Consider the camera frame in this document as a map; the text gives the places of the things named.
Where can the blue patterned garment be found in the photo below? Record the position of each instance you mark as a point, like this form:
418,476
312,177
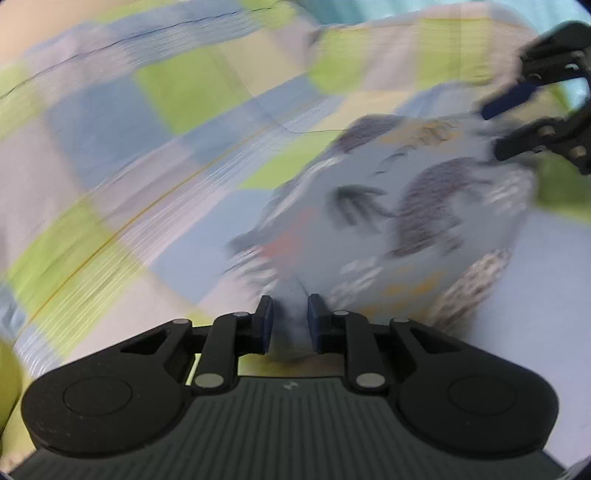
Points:
369,240

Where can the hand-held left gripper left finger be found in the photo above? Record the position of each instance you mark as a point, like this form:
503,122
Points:
266,325

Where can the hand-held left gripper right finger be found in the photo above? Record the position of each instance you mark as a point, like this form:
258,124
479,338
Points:
315,325

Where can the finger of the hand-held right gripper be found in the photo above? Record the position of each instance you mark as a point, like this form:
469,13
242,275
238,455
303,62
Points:
526,141
508,99

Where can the yellow-green bed cover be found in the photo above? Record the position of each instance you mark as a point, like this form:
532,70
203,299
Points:
7,387

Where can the checkered bed sheet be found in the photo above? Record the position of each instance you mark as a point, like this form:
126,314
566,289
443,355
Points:
138,161

